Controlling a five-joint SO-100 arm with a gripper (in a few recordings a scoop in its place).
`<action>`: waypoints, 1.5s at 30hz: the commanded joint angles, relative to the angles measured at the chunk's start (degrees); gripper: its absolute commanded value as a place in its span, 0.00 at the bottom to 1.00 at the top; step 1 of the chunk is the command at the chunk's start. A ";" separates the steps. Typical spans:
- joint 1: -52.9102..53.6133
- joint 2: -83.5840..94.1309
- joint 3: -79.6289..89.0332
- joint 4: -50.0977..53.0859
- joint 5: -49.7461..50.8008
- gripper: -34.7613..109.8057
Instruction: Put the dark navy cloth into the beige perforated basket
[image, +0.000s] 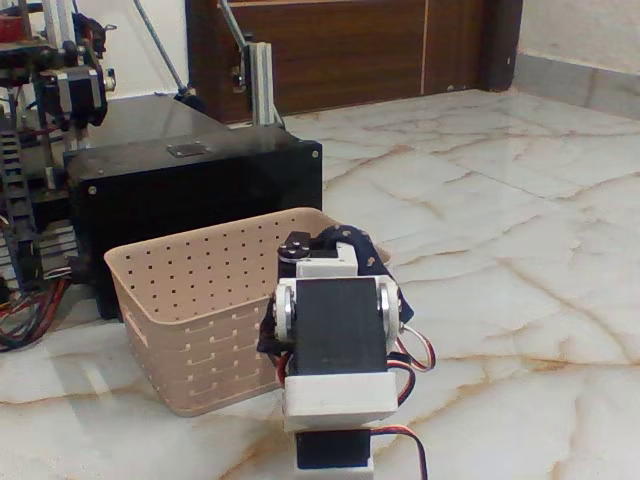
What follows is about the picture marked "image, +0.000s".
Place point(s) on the dark brown wooden door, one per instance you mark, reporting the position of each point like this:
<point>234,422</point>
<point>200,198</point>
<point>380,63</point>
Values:
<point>350,50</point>

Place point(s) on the threaded metal rod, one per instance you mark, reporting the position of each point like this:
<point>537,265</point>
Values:
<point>162,50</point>
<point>232,22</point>

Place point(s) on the beige perforated plastic basket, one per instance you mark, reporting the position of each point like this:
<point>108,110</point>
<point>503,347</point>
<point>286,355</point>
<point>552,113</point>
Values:
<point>200,280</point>

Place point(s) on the metal frame machine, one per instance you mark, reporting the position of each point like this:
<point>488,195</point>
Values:
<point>65,85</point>

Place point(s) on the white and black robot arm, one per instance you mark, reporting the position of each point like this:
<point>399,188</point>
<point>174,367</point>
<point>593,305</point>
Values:
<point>335,325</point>

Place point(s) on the aluminium extrusion post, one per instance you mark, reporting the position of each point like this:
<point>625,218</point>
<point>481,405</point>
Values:
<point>262,85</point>

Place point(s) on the small metal plate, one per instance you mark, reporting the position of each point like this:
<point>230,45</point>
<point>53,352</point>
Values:
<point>186,150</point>

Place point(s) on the black box enclosure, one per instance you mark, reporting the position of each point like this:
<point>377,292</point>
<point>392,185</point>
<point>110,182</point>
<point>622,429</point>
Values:
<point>200,195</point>

